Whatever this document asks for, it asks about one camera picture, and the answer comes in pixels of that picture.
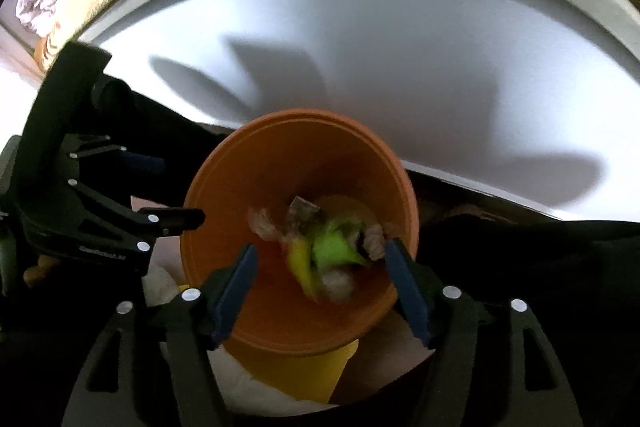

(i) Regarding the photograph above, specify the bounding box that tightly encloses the white plastic bin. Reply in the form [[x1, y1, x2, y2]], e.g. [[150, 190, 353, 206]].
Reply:
[[47, 0, 640, 233]]

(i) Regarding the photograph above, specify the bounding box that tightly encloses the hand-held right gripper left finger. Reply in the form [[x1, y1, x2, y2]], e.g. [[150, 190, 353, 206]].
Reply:
[[62, 243, 260, 427]]

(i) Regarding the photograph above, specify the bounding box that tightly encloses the white tissue wad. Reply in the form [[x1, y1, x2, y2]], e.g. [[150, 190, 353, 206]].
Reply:
[[249, 207, 286, 243], [367, 222, 401, 263]]

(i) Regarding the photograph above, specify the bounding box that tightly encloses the orange paper cup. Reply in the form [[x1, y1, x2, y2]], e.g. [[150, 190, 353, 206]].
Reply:
[[181, 108, 421, 405]]

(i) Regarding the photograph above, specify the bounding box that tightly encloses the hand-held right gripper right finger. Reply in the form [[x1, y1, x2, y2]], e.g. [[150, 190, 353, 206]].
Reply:
[[384, 238, 585, 427]]

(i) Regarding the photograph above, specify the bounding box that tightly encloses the dark cloth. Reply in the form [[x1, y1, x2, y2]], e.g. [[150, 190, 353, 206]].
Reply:
[[100, 77, 640, 427]]

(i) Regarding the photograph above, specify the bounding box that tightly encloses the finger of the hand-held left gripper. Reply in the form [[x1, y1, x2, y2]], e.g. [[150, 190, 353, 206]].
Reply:
[[22, 42, 166, 188], [30, 177, 207, 276]]

